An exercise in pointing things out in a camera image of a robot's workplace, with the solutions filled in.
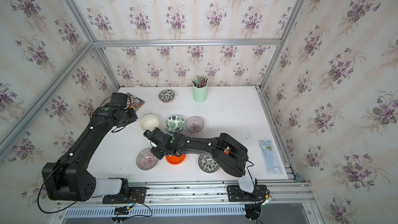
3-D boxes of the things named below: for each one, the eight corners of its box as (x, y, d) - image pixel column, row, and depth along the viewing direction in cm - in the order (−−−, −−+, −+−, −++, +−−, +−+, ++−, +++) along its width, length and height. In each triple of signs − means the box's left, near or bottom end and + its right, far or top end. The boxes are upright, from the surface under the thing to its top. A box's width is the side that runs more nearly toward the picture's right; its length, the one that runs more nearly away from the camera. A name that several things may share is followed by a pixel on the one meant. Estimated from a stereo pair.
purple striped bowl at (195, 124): (185, 132, 95) (185, 129, 93) (186, 119, 101) (186, 116, 99) (203, 132, 95) (204, 130, 93) (203, 119, 101) (203, 116, 99)
